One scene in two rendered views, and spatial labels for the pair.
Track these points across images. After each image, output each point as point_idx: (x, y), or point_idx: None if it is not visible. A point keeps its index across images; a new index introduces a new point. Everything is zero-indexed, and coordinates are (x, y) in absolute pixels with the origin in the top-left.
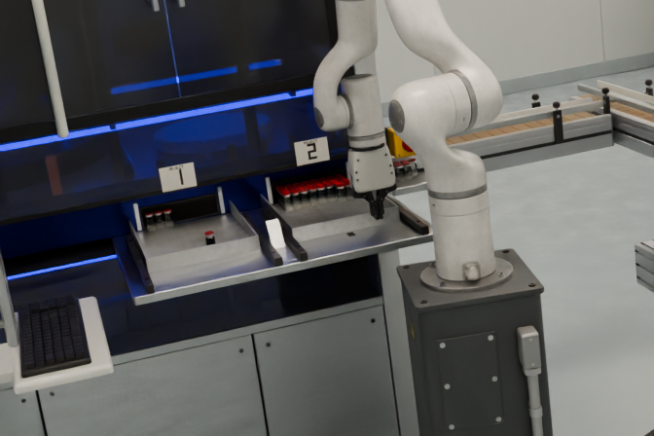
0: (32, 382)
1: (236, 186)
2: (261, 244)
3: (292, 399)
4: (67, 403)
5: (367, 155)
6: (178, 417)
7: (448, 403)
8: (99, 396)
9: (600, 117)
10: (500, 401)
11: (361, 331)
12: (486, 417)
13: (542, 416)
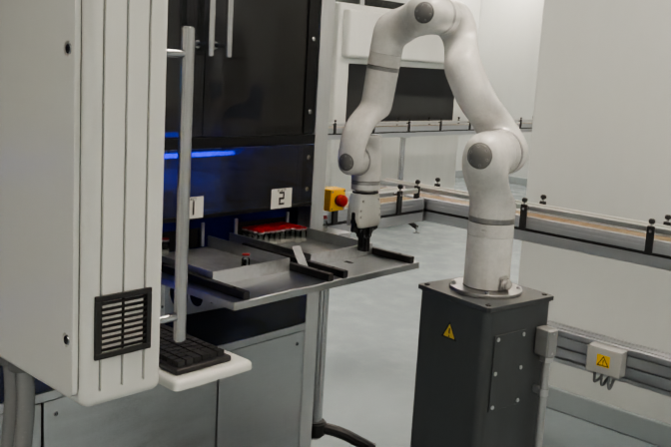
0: (191, 379)
1: (214, 223)
2: (290, 266)
3: (237, 413)
4: (67, 423)
5: (369, 198)
6: (154, 433)
7: (493, 388)
8: (95, 415)
9: (418, 200)
10: (520, 385)
11: (289, 352)
12: (510, 398)
13: (537, 396)
